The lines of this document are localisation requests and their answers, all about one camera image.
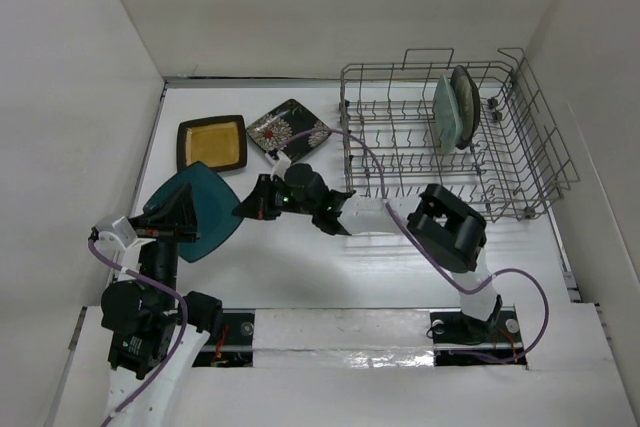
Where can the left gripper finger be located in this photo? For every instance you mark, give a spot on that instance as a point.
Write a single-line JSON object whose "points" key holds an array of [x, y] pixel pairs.
{"points": [[178, 211], [157, 217]]}

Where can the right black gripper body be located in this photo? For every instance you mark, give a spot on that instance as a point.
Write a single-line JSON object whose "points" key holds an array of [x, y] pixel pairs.
{"points": [[276, 196]]}

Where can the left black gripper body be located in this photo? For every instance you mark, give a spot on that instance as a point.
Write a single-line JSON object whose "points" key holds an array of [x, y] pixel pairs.
{"points": [[168, 234]]}

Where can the teal square plate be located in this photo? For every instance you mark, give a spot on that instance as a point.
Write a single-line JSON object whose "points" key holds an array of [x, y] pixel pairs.
{"points": [[213, 201]]}

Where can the yellow square plate black rim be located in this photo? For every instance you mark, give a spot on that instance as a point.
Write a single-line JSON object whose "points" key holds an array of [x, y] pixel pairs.
{"points": [[219, 142]]}

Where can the black floral square plate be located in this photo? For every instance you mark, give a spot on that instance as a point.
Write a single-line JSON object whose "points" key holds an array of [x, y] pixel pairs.
{"points": [[290, 128]]}

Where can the pale green rectangular plate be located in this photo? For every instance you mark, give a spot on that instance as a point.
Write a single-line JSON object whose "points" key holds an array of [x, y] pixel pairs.
{"points": [[448, 123]]}

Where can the round cream plate brown rim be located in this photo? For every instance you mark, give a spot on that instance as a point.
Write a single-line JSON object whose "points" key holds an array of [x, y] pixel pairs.
{"points": [[469, 104]]}

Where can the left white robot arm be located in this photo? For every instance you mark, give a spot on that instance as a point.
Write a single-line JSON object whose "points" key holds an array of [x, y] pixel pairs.
{"points": [[156, 332]]}

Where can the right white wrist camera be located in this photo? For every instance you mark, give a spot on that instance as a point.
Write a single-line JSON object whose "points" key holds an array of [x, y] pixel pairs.
{"points": [[280, 163]]}

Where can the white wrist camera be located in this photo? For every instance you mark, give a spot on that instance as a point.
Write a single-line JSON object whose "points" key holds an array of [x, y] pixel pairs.
{"points": [[280, 163], [115, 233]]}

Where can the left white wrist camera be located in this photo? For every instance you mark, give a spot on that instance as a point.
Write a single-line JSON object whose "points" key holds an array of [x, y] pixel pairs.
{"points": [[115, 233]]}

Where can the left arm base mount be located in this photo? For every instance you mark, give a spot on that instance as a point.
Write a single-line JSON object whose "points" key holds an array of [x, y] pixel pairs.
{"points": [[232, 346]]}

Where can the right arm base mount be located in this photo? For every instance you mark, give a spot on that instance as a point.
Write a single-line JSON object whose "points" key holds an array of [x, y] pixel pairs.
{"points": [[460, 343]]}

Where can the grey wire dish rack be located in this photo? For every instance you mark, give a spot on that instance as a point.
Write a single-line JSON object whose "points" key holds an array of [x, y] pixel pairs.
{"points": [[516, 164]]}

